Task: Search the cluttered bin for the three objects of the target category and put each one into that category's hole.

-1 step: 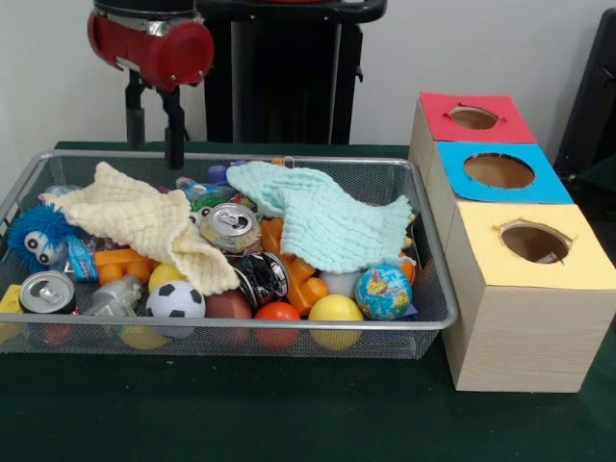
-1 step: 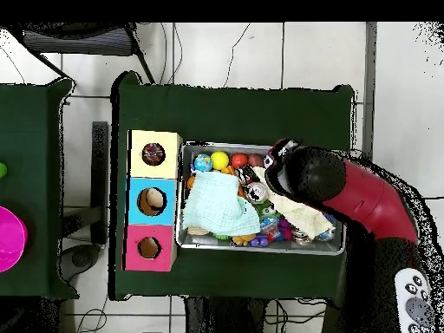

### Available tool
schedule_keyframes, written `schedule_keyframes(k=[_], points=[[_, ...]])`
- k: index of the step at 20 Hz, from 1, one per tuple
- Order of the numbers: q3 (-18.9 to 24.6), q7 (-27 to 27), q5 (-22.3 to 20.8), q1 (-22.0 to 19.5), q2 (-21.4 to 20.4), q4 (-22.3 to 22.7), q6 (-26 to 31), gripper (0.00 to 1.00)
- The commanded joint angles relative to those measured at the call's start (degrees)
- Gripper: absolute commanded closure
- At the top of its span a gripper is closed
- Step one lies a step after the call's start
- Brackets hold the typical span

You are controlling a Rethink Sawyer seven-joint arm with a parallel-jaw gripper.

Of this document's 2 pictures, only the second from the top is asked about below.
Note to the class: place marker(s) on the black upright panel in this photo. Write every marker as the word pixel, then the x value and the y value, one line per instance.
pixel 99 156

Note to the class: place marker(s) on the crushed black drink can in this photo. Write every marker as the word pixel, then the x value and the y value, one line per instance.
pixel 245 173

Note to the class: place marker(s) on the wooden box with three holes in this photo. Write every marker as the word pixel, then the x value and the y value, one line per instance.
pixel 163 236

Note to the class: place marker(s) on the dark grey oval base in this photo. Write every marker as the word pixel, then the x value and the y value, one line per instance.
pixel 81 258

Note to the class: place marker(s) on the colourful spotted cloth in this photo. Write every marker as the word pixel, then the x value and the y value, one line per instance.
pixel 153 154

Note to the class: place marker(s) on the mint green waffle cloth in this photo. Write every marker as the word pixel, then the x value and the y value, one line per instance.
pixel 218 204

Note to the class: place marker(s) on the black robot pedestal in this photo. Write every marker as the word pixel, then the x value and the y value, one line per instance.
pixel 225 315

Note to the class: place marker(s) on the black mesh chair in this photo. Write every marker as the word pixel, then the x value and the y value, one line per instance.
pixel 79 41

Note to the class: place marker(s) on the yellow ball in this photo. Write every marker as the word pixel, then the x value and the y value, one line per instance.
pixel 219 160

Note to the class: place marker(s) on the cream waffle cloth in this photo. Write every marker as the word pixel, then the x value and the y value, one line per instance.
pixel 301 215

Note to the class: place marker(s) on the pink round disc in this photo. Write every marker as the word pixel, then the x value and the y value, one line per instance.
pixel 10 239

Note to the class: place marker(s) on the orange ball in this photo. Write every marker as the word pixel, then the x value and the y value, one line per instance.
pixel 239 160

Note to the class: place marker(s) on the small green object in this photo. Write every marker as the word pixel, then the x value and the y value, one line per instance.
pixel 2 170

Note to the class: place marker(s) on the brown football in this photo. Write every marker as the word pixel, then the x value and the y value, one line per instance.
pixel 255 159

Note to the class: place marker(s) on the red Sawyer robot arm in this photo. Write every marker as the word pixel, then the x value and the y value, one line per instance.
pixel 367 201

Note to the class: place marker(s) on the dark green side tablecloth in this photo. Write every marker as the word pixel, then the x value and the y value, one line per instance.
pixel 31 138

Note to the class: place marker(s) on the globe print ball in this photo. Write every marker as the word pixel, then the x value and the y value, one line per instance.
pixel 203 163

